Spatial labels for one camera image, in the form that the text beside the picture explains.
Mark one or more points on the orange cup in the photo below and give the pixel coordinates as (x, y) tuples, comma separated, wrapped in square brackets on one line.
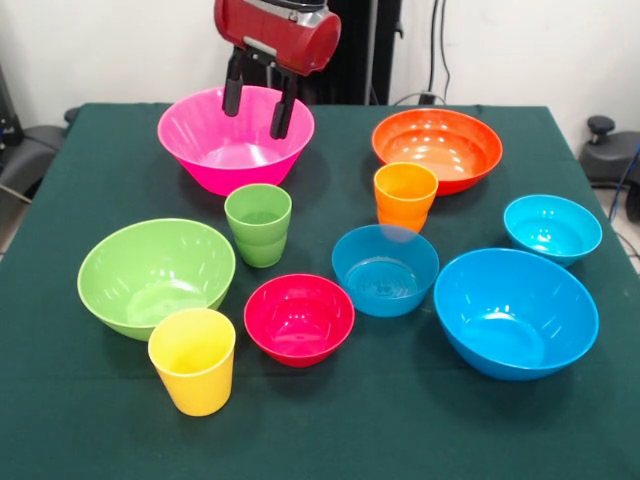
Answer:
[(405, 200)]

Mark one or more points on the orange-red bowl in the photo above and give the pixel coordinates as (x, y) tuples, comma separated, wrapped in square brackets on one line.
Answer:
[(450, 150)]

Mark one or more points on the green cup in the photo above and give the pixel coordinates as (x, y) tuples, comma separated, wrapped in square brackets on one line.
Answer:
[(257, 245)]

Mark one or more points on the large pink bowl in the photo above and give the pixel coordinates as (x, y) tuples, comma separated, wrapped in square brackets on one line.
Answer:
[(200, 145)]

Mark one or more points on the black pedestal foot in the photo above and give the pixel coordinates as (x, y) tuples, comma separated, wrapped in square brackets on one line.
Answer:
[(35, 150), (610, 155)]

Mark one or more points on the small red bowl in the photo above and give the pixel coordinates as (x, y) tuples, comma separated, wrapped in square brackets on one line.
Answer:
[(300, 320)]

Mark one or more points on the dark equipment box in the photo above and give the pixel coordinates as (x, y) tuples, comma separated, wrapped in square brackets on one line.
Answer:
[(7, 115)]

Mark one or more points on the yellow cup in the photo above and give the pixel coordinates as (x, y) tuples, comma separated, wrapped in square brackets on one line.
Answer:
[(192, 380)]

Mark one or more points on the dark green table cloth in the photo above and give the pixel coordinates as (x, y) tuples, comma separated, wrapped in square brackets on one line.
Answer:
[(320, 425)]

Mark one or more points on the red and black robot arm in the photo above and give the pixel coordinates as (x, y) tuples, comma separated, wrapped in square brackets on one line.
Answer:
[(300, 4)]

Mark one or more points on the small turquoise bowl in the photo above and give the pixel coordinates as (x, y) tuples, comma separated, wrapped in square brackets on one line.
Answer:
[(552, 230)]

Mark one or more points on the large blue bowl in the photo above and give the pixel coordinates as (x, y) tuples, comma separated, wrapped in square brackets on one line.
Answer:
[(515, 320)]

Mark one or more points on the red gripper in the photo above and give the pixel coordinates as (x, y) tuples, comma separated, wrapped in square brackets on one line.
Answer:
[(270, 35)]

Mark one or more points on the green bowl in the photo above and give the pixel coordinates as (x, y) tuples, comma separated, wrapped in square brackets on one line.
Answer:
[(150, 270)]

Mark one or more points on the ribbed blue bowl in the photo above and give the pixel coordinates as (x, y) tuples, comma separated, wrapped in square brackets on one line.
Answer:
[(385, 282)]

